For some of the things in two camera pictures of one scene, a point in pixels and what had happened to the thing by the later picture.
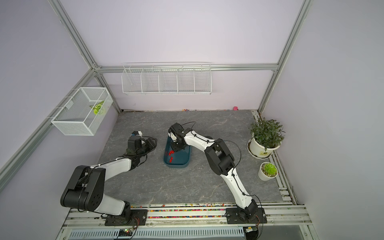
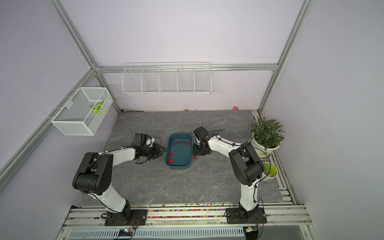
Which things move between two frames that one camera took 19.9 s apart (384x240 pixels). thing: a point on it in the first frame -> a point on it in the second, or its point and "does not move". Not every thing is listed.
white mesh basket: [82, 114] does not move
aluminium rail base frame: [284, 219] does not move
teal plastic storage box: [177, 159] does not move
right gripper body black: [176, 144] -> [197, 149]
